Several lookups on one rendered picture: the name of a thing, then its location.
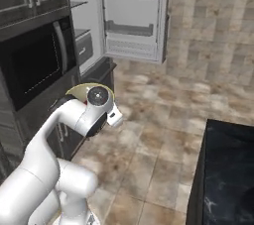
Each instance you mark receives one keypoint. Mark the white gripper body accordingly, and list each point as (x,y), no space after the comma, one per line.
(117,118)

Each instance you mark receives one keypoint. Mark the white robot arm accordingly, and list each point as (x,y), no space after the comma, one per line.
(39,169)

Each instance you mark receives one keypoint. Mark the red tomato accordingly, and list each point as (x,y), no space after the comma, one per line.
(85,102)

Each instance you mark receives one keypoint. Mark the dark base cabinet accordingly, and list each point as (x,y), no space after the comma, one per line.
(99,73)

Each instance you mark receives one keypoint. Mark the yellow-green bowl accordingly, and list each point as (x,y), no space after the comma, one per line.
(76,91)

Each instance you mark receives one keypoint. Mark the grey fridge drawer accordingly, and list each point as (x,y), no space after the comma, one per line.
(84,48)

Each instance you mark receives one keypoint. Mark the grey fridge door shelf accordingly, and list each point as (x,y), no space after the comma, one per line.
(129,29)

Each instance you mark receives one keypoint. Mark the glass fridge shelf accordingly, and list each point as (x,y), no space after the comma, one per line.
(81,32)
(78,4)

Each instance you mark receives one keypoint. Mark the white fridge door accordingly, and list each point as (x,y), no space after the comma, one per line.
(132,14)

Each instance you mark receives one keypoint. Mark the white fridge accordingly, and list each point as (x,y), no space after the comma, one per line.
(86,11)

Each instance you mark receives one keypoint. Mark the black microwave oven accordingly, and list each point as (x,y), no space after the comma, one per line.
(29,67)

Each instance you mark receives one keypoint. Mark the black marble kitchen island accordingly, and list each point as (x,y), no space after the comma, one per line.
(225,176)

